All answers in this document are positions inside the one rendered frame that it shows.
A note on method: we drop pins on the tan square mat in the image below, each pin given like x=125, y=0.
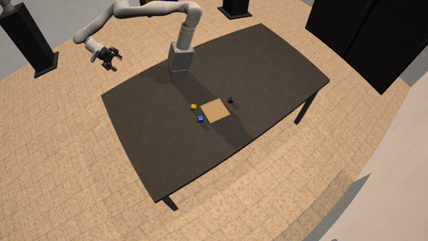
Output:
x=214, y=110

